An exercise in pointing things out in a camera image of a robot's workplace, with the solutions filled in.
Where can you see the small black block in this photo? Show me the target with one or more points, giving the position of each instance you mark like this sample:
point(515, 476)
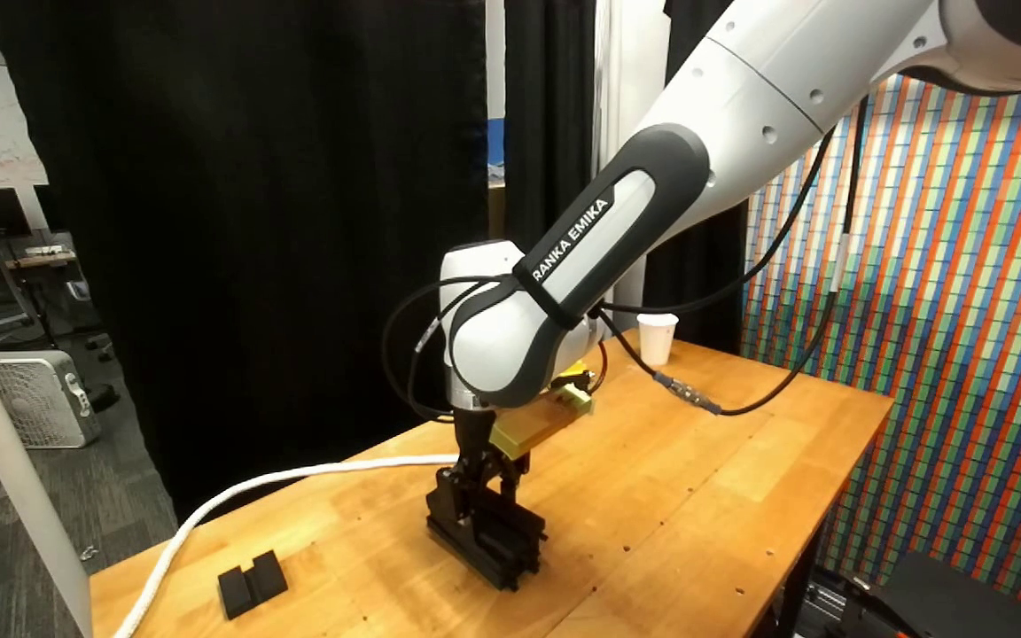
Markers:
point(251, 585)

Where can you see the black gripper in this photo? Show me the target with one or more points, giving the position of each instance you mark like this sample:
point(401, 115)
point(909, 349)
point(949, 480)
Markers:
point(478, 458)

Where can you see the long black rail block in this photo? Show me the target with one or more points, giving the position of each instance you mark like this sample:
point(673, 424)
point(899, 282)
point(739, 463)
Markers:
point(491, 535)

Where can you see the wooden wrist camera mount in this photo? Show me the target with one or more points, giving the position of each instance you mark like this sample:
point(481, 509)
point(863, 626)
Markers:
point(525, 428)

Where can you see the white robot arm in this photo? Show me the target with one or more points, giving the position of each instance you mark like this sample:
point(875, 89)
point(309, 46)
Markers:
point(763, 83)

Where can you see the grey box on floor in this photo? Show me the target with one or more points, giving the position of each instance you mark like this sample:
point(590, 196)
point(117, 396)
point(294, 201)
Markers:
point(48, 398)

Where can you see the white paper cup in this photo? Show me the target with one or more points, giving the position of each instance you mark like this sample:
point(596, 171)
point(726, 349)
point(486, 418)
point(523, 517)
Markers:
point(656, 339)

